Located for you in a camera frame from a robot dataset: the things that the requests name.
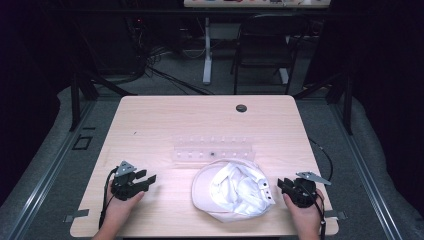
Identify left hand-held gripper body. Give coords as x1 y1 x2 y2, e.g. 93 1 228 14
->
110 160 150 202

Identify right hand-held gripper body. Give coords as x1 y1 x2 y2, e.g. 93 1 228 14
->
283 171 333 209

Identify white cap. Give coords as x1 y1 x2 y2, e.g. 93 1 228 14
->
190 157 277 224

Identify person's left hand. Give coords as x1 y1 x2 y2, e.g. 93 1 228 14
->
100 181 146 235

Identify person's right hand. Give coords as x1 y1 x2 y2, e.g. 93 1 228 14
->
282 189 326 238

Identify clear acrylic rack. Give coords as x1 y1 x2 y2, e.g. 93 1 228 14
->
171 134 257 167

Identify white desk leg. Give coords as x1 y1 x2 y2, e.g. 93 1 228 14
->
278 67 290 86
202 16 214 86

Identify black chair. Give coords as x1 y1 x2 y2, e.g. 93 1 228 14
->
229 12 310 96

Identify light background desk top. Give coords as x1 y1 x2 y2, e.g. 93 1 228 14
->
183 0 332 9

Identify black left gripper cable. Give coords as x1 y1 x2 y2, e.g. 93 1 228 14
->
98 165 120 230

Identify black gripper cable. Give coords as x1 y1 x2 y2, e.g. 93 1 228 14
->
307 137 335 240
98 165 120 230

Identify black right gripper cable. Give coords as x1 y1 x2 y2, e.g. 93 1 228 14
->
307 137 335 240

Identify grey metal table bracket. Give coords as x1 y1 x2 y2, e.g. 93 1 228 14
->
62 208 91 224
324 209 348 221

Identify aluminium floor rail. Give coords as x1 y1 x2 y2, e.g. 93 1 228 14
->
328 101 405 240
6 99 98 240

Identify black metal frame stand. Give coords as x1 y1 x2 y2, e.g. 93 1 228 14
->
68 70 138 133
292 70 354 136

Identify black floor cables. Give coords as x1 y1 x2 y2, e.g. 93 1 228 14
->
123 16 215 97

